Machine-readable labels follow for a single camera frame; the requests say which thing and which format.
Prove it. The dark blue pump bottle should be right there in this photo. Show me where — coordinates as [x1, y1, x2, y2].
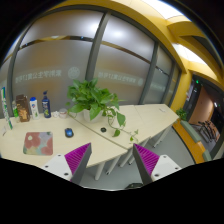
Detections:
[42, 91, 51, 118]

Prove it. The white plant pot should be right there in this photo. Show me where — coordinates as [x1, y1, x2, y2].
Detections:
[83, 109, 102, 123]

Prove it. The green pothos plant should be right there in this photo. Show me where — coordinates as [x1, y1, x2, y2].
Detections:
[66, 78, 139, 143]

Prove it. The white shampoo bottle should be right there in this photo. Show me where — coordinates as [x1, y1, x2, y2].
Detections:
[30, 97, 40, 120]

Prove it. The green bottle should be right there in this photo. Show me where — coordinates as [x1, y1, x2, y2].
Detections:
[12, 101, 20, 123]

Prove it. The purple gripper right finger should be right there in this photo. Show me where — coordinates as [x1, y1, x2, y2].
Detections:
[132, 143, 183, 186]

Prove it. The small black round object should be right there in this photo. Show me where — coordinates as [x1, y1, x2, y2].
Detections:
[100, 127, 107, 133]

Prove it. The blue computer mouse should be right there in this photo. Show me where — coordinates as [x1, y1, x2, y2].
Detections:
[65, 128, 74, 138]

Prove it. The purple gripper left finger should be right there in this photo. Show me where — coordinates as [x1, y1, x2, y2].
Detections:
[43, 142, 93, 185]

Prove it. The floral mouse pad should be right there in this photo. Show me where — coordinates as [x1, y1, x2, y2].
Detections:
[23, 132, 53, 156]

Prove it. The small white jar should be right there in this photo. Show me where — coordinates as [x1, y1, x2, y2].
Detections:
[59, 108, 68, 119]

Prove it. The small potted plant background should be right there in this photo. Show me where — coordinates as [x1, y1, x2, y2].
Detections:
[176, 108, 187, 121]

